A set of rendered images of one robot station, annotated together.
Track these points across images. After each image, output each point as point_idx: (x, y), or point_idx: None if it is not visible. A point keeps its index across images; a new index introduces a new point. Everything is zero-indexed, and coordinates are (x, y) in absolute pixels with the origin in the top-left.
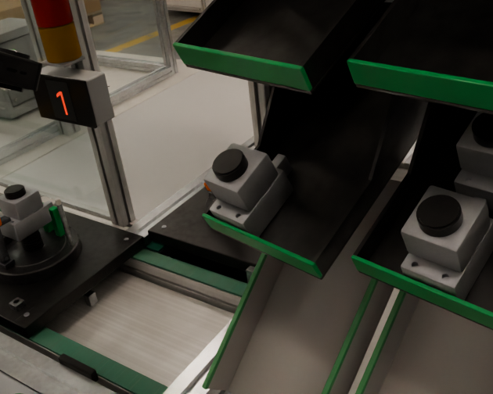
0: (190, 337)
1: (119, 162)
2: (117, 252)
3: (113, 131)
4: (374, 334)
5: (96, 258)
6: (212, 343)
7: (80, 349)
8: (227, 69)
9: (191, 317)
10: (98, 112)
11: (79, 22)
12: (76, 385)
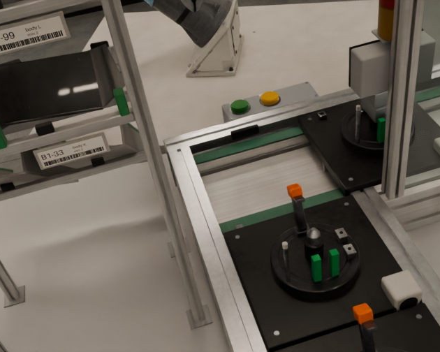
0: (240, 198)
1: (390, 148)
2: (337, 170)
3: (393, 123)
4: (166, 316)
5: (341, 158)
6: (200, 182)
7: (266, 140)
8: None
9: (257, 205)
10: (352, 79)
11: (397, 16)
12: (233, 128)
